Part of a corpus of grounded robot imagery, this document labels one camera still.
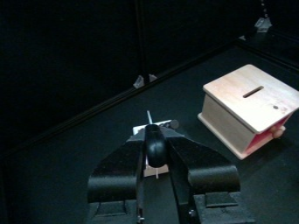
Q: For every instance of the black frame base rail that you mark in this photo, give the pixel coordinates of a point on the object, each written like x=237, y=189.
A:
x=98, y=106

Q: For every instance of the silver frame corner bracket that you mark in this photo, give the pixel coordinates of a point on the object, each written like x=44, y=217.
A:
x=264, y=24
x=140, y=82
x=153, y=78

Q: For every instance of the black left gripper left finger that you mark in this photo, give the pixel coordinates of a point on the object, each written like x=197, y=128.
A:
x=117, y=172

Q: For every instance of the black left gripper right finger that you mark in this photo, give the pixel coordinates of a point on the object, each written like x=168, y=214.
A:
x=206, y=172

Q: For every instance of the wooden coin box with slot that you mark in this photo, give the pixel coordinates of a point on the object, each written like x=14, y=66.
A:
x=249, y=110

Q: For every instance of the black metal frame post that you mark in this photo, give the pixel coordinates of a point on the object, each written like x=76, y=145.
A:
x=141, y=38

